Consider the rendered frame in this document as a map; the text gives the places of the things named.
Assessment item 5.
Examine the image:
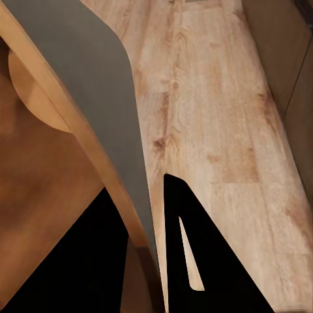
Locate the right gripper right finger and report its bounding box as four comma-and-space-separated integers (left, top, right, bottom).
164, 173, 275, 313

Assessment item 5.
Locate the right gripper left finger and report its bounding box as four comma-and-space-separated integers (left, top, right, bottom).
0, 187, 128, 313

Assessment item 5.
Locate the trash can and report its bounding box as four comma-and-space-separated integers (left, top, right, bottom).
0, 0, 166, 313

